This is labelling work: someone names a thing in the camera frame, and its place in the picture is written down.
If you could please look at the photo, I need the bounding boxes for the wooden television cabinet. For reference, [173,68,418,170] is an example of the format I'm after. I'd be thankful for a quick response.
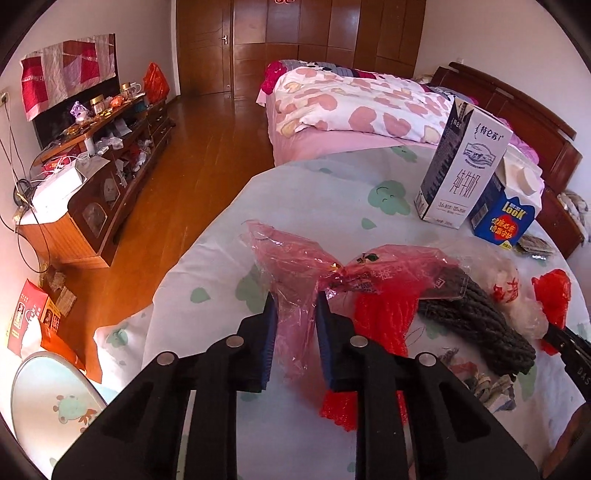
[17,97,177,268]

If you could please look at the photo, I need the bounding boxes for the dark snack packet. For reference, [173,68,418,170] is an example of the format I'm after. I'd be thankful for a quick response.
[514,234,553,260]

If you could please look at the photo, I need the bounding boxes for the red pink patchwork cloth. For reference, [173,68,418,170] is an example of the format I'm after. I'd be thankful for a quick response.
[19,33,117,121]

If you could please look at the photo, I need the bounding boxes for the grey wrapper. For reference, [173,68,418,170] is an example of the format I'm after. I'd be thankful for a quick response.
[448,355,518,411]

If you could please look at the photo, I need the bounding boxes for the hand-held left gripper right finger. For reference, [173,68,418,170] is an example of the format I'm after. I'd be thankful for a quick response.
[315,291,541,480]

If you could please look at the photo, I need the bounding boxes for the dark grey knitted cloth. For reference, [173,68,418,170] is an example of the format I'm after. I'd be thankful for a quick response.
[418,265,537,377]

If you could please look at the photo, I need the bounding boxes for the white pink heart quilt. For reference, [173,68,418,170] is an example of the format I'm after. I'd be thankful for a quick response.
[273,66,455,144]

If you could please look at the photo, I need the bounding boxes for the dark wooden nightstand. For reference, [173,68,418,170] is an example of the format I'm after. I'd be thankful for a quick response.
[540,185,585,259]

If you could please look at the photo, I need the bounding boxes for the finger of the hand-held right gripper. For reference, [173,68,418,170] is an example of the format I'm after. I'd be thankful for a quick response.
[542,323,591,402]

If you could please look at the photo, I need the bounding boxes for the black television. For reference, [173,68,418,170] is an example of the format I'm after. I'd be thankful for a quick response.
[31,34,122,151]

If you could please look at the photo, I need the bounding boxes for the clear plastic bag red print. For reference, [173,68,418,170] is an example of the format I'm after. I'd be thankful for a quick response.
[487,258,552,340]

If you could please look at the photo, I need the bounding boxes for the grey crumpled clothes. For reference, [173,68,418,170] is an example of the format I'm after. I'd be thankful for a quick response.
[556,189,589,232]

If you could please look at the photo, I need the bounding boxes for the pink bed sheet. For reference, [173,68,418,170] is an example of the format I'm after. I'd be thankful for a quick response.
[270,124,439,167]

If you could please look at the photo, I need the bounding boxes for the white milk carton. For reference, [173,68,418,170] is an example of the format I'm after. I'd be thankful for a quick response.
[413,97,515,230]

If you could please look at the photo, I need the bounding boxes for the orange red plastic bag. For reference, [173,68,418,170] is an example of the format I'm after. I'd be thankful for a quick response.
[142,62,170,102]

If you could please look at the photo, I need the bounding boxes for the red textured plastic bag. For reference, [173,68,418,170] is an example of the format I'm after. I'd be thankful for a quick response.
[321,284,416,432]

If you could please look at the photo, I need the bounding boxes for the red cardboard box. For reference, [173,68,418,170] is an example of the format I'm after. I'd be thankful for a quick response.
[7,278,62,358]

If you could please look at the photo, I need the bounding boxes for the white box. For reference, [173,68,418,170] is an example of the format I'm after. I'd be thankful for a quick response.
[31,166,100,213]

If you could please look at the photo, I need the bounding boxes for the black cables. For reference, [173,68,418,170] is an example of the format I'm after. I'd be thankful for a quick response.
[0,108,51,278]

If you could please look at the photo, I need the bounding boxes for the patchwork cow print blanket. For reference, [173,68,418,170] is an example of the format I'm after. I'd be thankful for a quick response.
[260,59,481,109]

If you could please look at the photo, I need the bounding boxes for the blue drink carton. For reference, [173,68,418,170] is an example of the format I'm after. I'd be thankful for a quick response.
[470,150,546,250]

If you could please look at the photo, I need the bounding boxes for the orange paper bag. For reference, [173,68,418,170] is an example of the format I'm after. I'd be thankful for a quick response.
[39,318,103,385]

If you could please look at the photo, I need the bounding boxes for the brown paper bundle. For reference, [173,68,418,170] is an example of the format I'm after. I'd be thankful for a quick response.
[42,271,78,317]

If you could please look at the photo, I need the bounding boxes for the brown wooden door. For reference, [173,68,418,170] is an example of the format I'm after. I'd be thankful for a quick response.
[178,0,236,95]

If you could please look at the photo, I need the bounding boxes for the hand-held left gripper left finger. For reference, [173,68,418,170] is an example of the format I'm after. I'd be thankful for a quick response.
[52,291,280,480]

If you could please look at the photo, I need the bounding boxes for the dark wooden bed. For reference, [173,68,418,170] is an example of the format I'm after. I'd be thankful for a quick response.
[256,59,583,259]

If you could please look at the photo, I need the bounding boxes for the pale green trash bin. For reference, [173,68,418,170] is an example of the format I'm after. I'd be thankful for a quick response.
[10,352,116,480]

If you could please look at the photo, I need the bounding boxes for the pink clear plastic bag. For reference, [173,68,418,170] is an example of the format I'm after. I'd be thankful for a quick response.
[240,219,462,393]

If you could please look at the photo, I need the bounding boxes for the brown wooden wardrobe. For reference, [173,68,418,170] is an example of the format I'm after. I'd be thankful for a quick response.
[178,0,428,95]

